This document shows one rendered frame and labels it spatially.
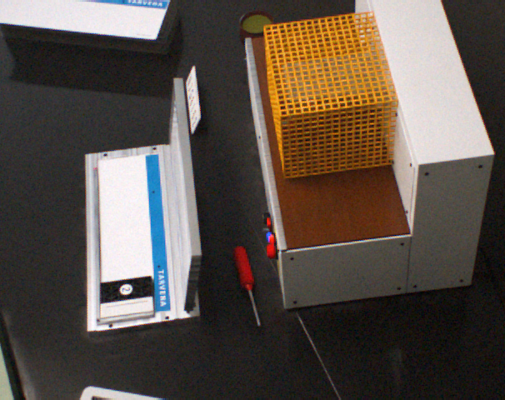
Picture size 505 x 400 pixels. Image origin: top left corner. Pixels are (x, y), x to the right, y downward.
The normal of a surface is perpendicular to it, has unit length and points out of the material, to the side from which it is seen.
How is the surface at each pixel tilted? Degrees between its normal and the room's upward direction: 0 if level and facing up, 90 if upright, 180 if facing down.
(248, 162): 0
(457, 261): 90
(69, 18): 0
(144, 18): 0
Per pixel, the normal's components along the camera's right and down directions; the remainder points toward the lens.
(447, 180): 0.11, 0.77
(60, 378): -0.07, -0.62
